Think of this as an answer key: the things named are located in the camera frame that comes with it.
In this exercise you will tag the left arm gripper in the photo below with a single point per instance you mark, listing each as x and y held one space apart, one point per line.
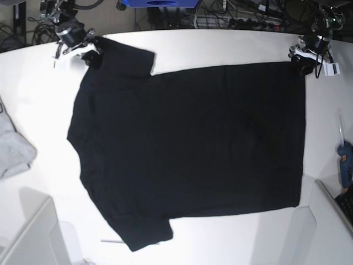
313 46

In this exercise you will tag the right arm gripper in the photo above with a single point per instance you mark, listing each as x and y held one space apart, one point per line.
72 34

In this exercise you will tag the black T-shirt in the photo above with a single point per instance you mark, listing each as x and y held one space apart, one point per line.
214 141

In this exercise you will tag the blue box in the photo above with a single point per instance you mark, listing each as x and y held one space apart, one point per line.
160 3

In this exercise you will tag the blue glue gun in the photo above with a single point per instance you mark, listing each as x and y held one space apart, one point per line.
344 150

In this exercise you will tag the grey folded cloth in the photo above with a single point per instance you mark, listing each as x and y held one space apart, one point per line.
17 153

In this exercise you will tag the black keyboard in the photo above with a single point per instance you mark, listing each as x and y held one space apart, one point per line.
344 204

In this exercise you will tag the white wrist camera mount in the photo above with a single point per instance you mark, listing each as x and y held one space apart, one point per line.
72 60
310 61

